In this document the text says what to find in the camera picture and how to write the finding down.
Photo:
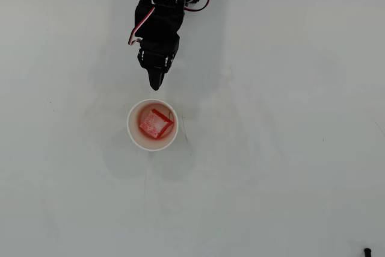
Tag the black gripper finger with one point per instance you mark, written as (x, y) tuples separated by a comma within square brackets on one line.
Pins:
[(156, 81)]

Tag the small black post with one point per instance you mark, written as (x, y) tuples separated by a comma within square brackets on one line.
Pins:
[(367, 252)]

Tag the red sugared cube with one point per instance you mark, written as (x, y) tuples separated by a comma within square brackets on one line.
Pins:
[(152, 124)]

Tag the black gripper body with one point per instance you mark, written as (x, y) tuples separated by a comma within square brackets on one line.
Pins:
[(155, 61)]

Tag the tan ribbed paper cup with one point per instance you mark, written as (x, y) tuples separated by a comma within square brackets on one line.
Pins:
[(136, 135)]

